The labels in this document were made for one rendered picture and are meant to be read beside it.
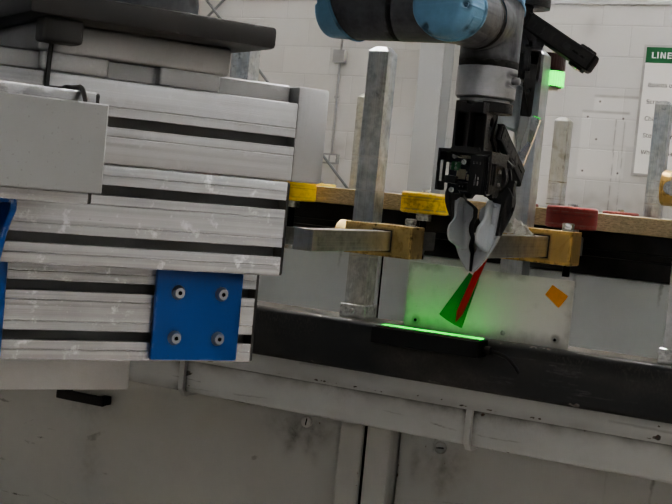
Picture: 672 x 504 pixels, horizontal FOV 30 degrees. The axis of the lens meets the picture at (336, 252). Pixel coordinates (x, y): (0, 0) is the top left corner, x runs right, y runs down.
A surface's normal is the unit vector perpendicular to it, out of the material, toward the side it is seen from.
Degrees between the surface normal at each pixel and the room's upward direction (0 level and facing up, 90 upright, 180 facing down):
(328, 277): 90
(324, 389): 90
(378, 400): 90
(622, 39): 90
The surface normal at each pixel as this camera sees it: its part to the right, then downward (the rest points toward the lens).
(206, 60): 0.51, 0.09
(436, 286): -0.45, 0.00
